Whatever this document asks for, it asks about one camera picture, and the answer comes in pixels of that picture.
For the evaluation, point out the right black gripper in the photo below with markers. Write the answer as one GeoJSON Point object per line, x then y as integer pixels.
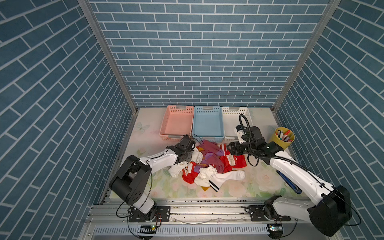
{"type": "Point", "coordinates": [234, 145]}

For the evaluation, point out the white sock black stripes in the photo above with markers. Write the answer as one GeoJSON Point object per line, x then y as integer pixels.
{"type": "Point", "coordinates": [196, 157]}

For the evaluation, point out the pink plastic basket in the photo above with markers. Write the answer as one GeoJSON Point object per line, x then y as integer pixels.
{"type": "Point", "coordinates": [177, 122]}

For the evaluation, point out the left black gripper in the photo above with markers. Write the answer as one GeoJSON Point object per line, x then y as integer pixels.
{"type": "Point", "coordinates": [189, 157]}

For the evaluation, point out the yellow pen cup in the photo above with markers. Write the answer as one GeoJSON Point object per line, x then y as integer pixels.
{"type": "Point", "coordinates": [283, 137]}

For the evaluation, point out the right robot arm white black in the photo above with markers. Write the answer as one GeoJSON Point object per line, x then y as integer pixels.
{"type": "Point", "coordinates": [328, 208]}

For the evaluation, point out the red striped sock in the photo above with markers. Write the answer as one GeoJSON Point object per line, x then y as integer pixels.
{"type": "Point", "coordinates": [225, 149]}

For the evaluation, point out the white plastic basket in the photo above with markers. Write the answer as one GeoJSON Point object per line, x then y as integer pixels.
{"type": "Point", "coordinates": [231, 120]}

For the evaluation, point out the red sock front left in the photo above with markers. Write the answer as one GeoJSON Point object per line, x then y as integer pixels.
{"type": "Point", "coordinates": [189, 175]}

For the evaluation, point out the red white sock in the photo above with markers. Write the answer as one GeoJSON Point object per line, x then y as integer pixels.
{"type": "Point", "coordinates": [233, 162]}

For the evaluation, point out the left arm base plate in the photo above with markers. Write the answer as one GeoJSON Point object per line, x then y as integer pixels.
{"type": "Point", "coordinates": [160, 213]}

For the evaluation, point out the light blue plastic basket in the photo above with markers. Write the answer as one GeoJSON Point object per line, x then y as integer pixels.
{"type": "Point", "coordinates": [208, 123]}

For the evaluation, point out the purple sock in pile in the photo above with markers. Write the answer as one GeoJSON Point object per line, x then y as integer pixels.
{"type": "Point", "coordinates": [211, 157]}

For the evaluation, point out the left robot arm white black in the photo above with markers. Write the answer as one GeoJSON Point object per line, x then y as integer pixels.
{"type": "Point", "coordinates": [130, 180]}

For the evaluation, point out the white sock front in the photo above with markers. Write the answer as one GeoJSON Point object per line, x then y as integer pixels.
{"type": "Point", "coordinates": [209, 177]}

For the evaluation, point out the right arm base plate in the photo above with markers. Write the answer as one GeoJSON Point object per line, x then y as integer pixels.
{"type": "Point", "coordinates": [259, 213]}

